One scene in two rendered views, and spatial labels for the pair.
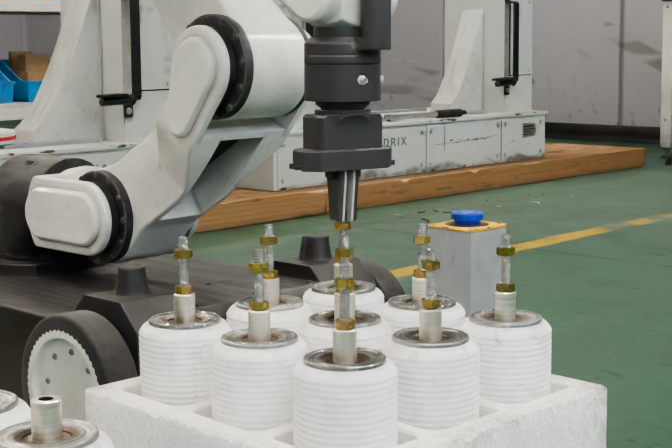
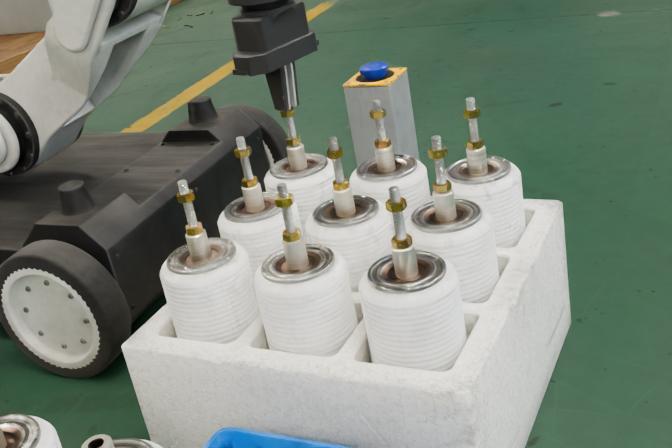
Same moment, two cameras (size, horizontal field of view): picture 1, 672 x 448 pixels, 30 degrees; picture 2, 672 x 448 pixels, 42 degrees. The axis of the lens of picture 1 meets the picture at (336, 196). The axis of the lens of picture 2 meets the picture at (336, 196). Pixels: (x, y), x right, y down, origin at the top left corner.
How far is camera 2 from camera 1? 51 cm
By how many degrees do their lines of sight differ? 23
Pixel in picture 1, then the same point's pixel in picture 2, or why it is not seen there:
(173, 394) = (218, 330)
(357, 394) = (440, 306)
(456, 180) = not seen: outside the picture
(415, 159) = not seen: outside the picture
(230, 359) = (288, 297)
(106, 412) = (154, 363)
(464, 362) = (489, 233)
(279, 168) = not seen: hidden behind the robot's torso
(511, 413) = (523, 258)
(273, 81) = not seen: outside the picture
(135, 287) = (82, 204)
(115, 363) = (99, 285)
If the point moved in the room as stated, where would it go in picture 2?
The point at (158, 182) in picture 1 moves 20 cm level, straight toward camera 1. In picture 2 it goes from (55, 93) to (86, 121)
